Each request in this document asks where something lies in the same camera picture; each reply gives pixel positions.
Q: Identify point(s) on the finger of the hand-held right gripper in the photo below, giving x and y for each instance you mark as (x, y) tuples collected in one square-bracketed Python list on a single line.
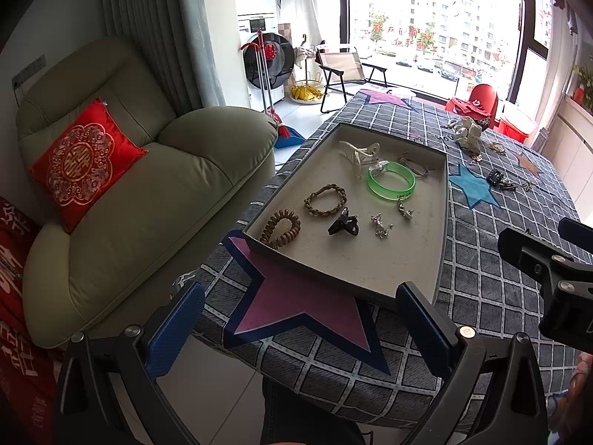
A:
[(523, 245), (577, 236)]

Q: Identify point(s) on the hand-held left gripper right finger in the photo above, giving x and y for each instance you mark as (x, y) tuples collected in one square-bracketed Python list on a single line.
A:
[(424, 333)]

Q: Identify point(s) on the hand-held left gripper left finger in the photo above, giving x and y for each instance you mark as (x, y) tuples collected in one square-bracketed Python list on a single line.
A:
[(178, 325)]

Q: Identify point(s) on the small silver charm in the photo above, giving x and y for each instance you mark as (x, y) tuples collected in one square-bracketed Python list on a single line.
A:
[(382, 227)]

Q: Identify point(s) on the grey shallow tray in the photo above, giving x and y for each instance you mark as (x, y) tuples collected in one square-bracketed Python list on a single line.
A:
[(324, 264)]

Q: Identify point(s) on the black hair claw clip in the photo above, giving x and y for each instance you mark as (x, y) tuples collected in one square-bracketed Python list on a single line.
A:
[(343, 225)]

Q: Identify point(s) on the green translucent bangle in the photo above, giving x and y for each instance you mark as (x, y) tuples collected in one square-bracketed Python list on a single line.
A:
[(377, 185)]

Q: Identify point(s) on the translucent hair claw clip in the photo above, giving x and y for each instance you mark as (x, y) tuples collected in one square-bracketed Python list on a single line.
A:
[(359, 160)]

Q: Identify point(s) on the grey checked star tablecloth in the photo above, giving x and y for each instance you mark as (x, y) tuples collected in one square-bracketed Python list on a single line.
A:
[(486, 264)]

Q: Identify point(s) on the beige low cabinet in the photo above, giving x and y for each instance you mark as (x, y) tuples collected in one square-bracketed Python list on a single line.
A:
[(574, 157)]

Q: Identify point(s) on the red plastic bucket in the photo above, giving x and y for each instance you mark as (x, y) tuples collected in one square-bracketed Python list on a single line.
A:
[(519, 125)]

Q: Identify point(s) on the white dotted hair bow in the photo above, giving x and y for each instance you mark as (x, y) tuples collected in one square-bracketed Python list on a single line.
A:
[(468, 134)]

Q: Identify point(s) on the beige sofa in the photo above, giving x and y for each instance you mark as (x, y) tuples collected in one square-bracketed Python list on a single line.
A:
[(139, 194)]

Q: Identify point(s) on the red plastic chair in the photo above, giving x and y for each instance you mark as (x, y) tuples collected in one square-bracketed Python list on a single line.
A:
[(482, 99)]

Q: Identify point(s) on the potted yellow flowers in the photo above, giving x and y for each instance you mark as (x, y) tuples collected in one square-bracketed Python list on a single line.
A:
[(584, 83)]

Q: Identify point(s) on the red printed blanket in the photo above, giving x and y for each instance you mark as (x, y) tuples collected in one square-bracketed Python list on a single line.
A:
[(18, 324)]

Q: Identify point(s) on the red embroidered cushion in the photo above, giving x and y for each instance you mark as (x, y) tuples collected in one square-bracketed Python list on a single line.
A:
[(88, 162)]

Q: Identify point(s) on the blue dustpan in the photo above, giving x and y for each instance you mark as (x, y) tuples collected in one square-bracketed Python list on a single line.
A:
[(289, 136)]

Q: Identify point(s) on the beige folding chair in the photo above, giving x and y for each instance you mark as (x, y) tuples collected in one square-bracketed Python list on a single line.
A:
[(343, 65)]

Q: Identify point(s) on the yellow basket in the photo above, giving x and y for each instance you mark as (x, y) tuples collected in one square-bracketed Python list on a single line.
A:
[(306, 90)]

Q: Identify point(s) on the white washing machine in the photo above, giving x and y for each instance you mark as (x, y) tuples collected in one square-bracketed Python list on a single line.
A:
[(273, 60)]

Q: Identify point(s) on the grey curtain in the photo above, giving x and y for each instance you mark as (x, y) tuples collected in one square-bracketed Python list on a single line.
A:
[(153, 28)]

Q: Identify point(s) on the white curtain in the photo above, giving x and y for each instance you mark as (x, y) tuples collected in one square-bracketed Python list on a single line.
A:
[(305, 0)]

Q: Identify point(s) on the wall socket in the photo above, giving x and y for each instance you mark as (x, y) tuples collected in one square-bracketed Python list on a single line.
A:
[(28, 72)]

